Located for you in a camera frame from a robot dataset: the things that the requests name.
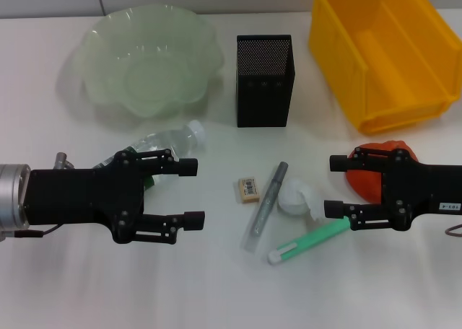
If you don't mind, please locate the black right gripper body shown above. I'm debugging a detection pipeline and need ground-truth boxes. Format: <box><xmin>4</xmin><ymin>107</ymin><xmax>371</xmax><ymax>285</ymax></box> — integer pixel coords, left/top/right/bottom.
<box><xmin>378</xmin><ymin>150</ymin><xmax>462</xmax><ymax>232</ymax></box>

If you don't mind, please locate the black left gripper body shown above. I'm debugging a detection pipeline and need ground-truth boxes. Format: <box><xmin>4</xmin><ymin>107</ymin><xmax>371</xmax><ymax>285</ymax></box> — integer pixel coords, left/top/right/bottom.
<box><xmin>23</xmin><ymin>150</ymin><xmax>146</xmax><ymax>244</ymax></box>

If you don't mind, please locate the clear green-label water bottle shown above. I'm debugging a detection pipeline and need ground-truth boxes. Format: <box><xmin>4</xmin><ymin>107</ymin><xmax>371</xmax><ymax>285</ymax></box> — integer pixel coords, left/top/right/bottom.
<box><xmin>92</xmin><ymin>119</ymin><xmax>207</xmax><ymax>193</ymax></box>

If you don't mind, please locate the orange plush fruit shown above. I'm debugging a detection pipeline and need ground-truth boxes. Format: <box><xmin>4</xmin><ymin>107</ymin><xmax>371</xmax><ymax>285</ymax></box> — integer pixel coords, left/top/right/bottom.
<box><xmin>344</xmin><ymin>139</ymin><xmax>418</xmax><ymax>203</ymax></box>

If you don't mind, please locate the white paper ball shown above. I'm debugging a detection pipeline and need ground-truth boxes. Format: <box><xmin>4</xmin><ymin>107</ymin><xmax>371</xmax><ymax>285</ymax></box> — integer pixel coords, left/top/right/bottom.
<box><xmin>276</xmin><ymin>178</ymin><xmax>326</xmax><ymax>221</ymax></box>

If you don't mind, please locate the mint green pen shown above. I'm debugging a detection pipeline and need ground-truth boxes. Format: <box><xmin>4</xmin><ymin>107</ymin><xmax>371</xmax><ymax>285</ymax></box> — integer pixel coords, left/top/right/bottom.
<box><xmin>267</xmin><ymin>215</ymin><xmax>353</xmax><ymax>267</ymax></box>

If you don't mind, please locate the beige barcode eraser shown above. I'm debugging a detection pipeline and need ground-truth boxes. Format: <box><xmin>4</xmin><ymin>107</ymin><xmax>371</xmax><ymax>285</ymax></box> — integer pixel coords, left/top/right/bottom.
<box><xmin>237</xmin><ymin>177</ymin><xmax>261</xmax><ymax>203</ymax></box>

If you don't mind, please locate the pale green wavy fruit plate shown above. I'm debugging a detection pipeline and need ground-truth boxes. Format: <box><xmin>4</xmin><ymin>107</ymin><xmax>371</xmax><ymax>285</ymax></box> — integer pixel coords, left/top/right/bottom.
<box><xmin>70</xmin><ymin>6</ymin><xmax>225</xmax><ymax>120</ymax></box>

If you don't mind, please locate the grey pen in clear sleeve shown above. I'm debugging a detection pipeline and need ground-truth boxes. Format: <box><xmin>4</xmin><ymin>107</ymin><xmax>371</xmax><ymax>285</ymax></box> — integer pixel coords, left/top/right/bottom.
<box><xmin>242</xmin><ymin>161</ymin><xmax>289</xmax><ymax>254</ymax></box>

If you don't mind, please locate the black mesh pen holder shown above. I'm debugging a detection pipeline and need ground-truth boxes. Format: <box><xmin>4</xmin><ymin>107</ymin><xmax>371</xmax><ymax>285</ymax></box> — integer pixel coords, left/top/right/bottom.
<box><xmin>236</xmin><ymin>34</ymin><xmax>296</xmax><ymax>128</ymax></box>

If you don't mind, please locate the silver left flange plug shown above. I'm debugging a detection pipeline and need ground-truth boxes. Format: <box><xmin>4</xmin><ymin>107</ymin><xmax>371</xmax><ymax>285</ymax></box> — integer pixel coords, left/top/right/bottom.
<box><xmin>53</xmin><ymin>151</ymin><xmax>75</xmax><ymax>171</ymax></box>

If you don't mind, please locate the yellow plastic bin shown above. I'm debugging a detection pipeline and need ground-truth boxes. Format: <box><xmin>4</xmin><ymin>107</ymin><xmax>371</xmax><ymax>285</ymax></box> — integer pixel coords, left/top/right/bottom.
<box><xmin>308</xmin><ymin>0</ymin><xmax>462</xmax><ymax>135</ymax></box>

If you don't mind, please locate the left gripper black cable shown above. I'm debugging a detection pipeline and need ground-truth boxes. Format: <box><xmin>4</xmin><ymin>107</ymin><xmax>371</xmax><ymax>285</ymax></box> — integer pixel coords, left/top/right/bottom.
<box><xmin>0</xmin><ymin>224</ymin><xmax>61</xmax><ymax>240</ymax></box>

